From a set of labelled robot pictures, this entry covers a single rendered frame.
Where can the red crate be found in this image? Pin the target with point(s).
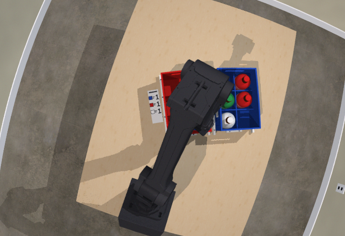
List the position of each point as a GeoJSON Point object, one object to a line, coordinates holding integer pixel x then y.
{"type": "Point", "coordinates": [169, 81]}

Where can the white paper pick list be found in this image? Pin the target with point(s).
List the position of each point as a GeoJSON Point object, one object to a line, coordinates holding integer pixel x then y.
{"type": "Point", "coordinates": [155, 106]}

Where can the red bottle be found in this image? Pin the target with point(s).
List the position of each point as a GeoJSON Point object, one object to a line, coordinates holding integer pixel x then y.
{"type": "Point", "coordinates": [242, 81]}
{"type": "Point", "coordinates": [243, 99]}

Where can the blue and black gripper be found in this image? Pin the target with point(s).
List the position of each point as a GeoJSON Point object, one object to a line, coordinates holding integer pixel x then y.
{"type": "Point", "coordinates": [202, 132]}

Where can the blue plastic crate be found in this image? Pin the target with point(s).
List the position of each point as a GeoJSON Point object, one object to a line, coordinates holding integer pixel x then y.
{"type": "Point", "coordinates": [243, 119]}

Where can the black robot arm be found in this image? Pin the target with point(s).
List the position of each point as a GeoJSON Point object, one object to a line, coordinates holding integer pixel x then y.
{"type": "Point", "coordinates": [206, 90]}

